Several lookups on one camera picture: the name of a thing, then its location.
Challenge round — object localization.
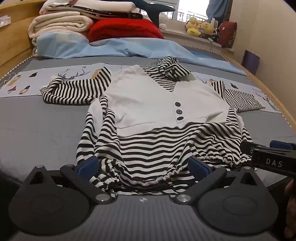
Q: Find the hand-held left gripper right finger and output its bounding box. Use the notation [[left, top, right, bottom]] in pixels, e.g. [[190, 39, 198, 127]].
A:
[[173, 156, 264, 205]]

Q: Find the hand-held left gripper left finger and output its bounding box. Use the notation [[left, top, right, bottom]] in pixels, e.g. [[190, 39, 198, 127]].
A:
[[22, 156, 114, 205]]

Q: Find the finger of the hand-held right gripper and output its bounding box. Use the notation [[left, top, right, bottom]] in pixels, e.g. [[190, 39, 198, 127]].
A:
[[269, 140, 296, 151], [240, 141, 271, 163]]

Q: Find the striped hooded shirt white vest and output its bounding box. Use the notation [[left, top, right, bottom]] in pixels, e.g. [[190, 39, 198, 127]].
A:
[[40, 56, 265, 197]]

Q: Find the person's right hand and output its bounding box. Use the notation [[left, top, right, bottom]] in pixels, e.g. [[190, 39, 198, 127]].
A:
[[285, 179, 296, 232]]

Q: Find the purple bag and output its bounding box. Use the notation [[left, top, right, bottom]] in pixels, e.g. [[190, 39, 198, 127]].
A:
[[241, 50, 260, 76]]

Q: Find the red patterned cushion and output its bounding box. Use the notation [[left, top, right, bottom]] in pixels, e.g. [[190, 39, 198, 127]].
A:
[[217, 21, 237, 48]]

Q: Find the dark striped plush toy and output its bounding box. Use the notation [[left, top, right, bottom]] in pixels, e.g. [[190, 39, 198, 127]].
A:
[[207, 27, 220, 40]]

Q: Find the light blue sheet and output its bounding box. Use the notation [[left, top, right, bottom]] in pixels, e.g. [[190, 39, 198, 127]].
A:
[[36, 31, 248, 77]]

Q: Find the yellow bear plush toy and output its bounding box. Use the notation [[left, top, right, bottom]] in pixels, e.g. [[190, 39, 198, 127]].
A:
[[200, 22, 215, 35]]

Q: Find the yellow duck plush toy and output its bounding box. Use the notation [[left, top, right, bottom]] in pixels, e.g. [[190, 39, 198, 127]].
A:
[[186, 17, 204, 36]]

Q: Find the red blanket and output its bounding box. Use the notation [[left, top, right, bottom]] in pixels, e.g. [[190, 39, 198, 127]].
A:
[[88, 19, 165, 43]]

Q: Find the blue curtain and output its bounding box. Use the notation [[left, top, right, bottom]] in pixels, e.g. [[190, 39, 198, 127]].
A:
[[206, 0, 230, 21]]

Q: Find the cream folded quilt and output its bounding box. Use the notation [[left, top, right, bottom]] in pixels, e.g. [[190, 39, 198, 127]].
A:
[[28, 10, 95, 57]]

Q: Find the window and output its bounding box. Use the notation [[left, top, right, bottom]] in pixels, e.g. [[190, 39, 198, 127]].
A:
[[139, 0, 215, 24]]

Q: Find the white plush toy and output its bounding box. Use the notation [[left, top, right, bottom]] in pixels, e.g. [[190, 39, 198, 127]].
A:
[[158, 12, 169, 29]]

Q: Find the navy patterned folded blanket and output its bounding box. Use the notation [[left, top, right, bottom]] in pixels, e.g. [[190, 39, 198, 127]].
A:
[[42, 9, 142, 22]]

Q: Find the white folded blanket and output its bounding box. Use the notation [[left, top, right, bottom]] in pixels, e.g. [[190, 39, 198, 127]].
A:
[[69, 0, 137, 13]]

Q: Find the dark blue shark plush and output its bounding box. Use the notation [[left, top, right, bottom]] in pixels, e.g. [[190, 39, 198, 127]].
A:
[[133, 0, 176, 27]]

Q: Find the white pink folded cloth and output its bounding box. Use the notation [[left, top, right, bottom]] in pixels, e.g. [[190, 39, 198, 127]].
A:
[[39, 0, 78, 15]]

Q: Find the white cable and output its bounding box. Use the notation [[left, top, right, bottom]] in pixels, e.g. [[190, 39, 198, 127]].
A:
[[0, 74, 15, 87]]

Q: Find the wooden bed frame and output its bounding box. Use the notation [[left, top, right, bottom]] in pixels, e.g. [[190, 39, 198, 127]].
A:
[[0, 0, 296, 130]]

